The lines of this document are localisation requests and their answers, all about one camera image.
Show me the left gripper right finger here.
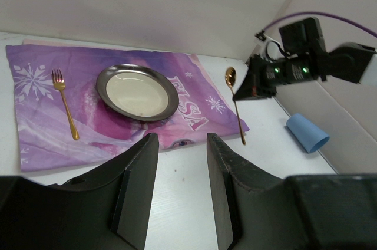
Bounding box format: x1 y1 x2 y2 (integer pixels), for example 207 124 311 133
207 133 376 249

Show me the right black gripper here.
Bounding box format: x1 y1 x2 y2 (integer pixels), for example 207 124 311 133
232 55 288 101

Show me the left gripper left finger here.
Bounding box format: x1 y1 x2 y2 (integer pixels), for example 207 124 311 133
1 133 159 249

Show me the gold spoon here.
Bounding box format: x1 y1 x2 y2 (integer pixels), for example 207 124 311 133
224 67 246 146

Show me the blue plastic cup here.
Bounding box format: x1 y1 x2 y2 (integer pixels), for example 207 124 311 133
286 113 330 153

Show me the purple Elsa cloth placemat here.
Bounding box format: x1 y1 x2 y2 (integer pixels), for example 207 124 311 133
5 44 240 172

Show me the steel plate with cream centre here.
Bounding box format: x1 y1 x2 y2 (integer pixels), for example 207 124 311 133
96 64 179 122

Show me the gold fork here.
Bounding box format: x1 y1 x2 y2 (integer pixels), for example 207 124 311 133
51 69 80 140

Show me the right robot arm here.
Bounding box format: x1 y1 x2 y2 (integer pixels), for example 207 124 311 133
233 17 376 101

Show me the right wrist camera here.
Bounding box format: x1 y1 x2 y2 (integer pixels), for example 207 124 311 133
254 30 280 53

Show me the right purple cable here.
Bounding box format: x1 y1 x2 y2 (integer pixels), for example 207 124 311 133
263 11 377 39

